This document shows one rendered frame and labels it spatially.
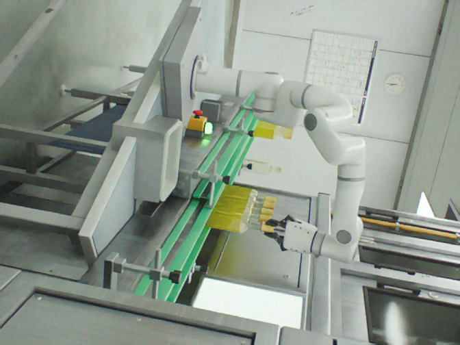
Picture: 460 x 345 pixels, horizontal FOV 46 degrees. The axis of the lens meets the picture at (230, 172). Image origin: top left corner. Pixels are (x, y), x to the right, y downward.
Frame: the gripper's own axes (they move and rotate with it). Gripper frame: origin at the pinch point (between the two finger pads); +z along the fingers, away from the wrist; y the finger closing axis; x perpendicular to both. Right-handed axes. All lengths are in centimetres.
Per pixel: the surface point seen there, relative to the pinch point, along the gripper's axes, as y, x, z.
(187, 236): 4.0, 30.7, 16.0
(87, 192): 17, 49, 39
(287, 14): 41, -563, 198
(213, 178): 15.2, 8.6, 19.9
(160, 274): 15, 70, 2
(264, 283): -12.1, 14.7, -5.1
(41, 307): 21, 100, 8
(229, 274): -12.1, 17.0, 6.2
